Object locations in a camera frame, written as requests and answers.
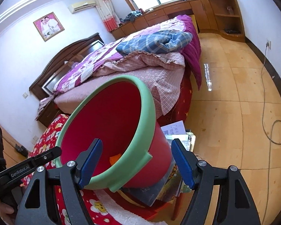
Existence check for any red smiley flower blanket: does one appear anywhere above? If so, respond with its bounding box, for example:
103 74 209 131
21 113 164 225

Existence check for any white air conditioner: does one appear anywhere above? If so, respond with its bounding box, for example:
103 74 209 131
68 0 96 14

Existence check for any red bucket green rim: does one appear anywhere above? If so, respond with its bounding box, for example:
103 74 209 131
56 75 172 192

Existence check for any pile of dark clothes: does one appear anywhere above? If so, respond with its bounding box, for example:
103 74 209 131
120 10 143 24

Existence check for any stack of books and papers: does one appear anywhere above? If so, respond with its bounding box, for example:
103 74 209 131
118 120 196 207

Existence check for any purple floral quilt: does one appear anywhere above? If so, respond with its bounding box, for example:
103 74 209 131
53 15 202 95

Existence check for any wooden bed with headboard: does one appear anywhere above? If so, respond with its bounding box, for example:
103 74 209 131
29 15 202 126

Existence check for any orange wrapper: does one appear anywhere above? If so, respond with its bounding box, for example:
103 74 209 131
110 153 122 166

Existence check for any floral curtain red hem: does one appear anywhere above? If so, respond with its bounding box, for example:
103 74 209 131
94 0 120 32

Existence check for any blue plaid blanket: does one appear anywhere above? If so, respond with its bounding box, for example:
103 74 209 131
116 30 193 55

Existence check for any grey power cable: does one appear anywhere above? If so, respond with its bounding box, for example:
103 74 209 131
259 42 281 225

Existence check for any wooden corner shelf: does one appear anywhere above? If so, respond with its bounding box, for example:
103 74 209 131
209 0 245 42

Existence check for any framed wedding photo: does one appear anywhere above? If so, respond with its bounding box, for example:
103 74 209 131
33 12 64 42

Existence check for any dark wooden nightstand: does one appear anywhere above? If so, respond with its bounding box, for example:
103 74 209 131
35 100 63 127

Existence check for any long wooden cabinet desk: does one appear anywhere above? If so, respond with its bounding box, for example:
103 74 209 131
110 0 216 40

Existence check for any wall power socket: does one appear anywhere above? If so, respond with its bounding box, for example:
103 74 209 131
266 40 271 49

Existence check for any folded cloth on nightstand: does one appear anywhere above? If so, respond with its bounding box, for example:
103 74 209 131
37 96 54 115

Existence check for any pink frilled bedspread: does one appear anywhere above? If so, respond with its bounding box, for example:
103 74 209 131
92 51 185 77

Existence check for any person's left hand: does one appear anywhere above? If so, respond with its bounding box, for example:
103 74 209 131
0 202 14 225

